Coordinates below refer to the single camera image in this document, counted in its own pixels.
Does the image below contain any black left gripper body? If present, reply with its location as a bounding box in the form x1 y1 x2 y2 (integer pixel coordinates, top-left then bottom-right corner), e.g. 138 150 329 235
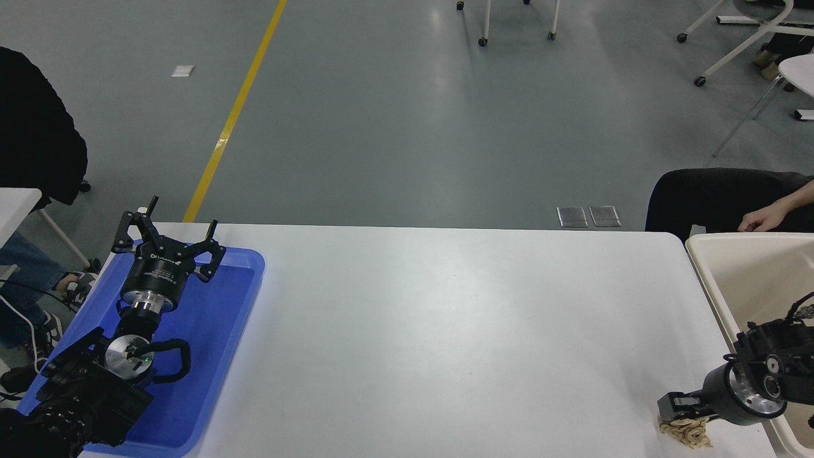
122 246 195 302

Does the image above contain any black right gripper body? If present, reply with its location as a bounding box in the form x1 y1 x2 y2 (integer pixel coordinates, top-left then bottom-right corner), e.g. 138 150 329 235
701 361 774 427

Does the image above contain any tan paper ball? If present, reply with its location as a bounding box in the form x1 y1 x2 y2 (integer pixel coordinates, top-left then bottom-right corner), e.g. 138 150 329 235
659 417 714 450

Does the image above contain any person's hand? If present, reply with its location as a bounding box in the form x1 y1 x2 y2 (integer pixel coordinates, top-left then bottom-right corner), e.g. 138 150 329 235
738 209 787 233

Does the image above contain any blue plastic tray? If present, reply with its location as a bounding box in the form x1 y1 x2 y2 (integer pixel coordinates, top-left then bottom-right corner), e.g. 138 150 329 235
16 247 265 457

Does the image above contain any large pale plastic bin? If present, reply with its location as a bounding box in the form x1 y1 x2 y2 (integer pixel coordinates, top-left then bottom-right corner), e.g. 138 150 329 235
685 232 814 458

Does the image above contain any small white side table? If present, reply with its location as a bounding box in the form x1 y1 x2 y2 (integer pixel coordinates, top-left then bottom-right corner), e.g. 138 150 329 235
0 188 93 271

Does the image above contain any white round table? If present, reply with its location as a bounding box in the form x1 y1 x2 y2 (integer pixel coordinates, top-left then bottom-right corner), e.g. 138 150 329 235
712 53 814 158

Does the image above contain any white wheeled chair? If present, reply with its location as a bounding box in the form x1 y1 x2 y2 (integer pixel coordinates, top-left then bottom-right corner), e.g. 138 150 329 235
677 0 814 88

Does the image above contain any white wheeled stand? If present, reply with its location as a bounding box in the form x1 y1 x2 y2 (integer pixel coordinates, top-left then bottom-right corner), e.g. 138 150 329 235
455 0 562 47

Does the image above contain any white cable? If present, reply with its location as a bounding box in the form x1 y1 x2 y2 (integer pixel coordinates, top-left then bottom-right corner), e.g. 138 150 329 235
0 294 38 364

